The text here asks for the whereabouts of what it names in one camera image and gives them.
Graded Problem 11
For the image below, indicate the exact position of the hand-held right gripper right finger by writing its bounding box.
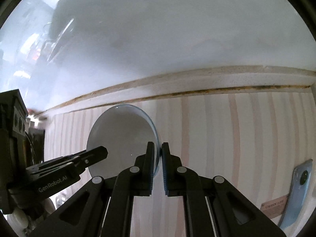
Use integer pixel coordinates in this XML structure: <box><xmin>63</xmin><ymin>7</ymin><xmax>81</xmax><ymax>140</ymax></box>
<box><xmin>161</xmin><ymin>142</ymin><xmax>287</xmax><ymax>237</ymax></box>

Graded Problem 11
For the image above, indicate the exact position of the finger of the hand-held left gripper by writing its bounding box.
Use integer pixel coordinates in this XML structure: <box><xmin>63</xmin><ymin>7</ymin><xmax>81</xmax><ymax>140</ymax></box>
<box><xmin>32</xmin><ymin>146</ymin><xmax>108</xmax><ymax>172</ymax></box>

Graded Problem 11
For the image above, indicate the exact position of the striped cat-print counter cloth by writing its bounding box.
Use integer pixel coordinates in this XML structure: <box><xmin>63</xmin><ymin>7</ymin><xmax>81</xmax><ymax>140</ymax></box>
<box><xmin>43</xmin><ymin>91</ymin><xmax>314</xmax><ymax>237</ymax></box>

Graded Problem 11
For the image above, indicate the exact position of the blue smartphone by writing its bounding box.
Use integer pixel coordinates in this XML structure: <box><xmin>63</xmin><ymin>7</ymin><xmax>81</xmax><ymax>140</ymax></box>
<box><xmin>278</xmin><ymin>159</ymin><xmax>313</xmax><ymax>230</ymax></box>

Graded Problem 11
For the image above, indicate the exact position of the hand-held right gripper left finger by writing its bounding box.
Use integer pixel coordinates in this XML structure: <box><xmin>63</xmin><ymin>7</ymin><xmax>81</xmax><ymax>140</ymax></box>
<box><xmin>28</xmin><ymin>142</ymin><xmax>155</xmax><ymax>237</ymax></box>

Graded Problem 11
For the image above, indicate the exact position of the white bowl with blue pattern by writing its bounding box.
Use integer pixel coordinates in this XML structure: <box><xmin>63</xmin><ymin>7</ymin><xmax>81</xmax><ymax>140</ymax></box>
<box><xmin>86</xmin><ymin>104</ymin><xmax>158</xmax><ymax>178</ymax></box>

